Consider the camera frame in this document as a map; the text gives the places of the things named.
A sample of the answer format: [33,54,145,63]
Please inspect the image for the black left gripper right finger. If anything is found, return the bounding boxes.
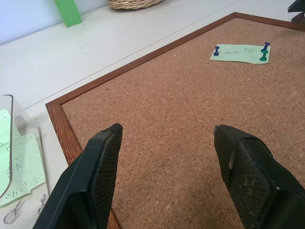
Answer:
[213,125,305,229]

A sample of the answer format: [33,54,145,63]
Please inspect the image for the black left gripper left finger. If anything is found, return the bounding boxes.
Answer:
[32,123,123,229]

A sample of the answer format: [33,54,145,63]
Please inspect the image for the wood-framed cork board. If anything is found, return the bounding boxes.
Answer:
[45,11,305,229]

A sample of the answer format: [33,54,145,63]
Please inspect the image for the green paper note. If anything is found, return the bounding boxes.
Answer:
[209,43,271,65]

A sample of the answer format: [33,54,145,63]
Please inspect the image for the green paper sheet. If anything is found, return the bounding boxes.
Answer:
[0,108,47,207]

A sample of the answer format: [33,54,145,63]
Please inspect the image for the metal eye hook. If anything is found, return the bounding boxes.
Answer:
[3,200,22,225]

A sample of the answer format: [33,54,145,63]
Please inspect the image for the clear plastic box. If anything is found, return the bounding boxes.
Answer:
[0,94,50,201]

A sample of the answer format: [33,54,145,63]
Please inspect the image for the green upright block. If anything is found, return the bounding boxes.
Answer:
[54,0,83,28]

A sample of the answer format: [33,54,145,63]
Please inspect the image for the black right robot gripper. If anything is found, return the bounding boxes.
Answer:
[287,0,305,23]

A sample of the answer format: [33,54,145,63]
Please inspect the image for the woven wicker basket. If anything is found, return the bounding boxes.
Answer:
[107,0,165,10]

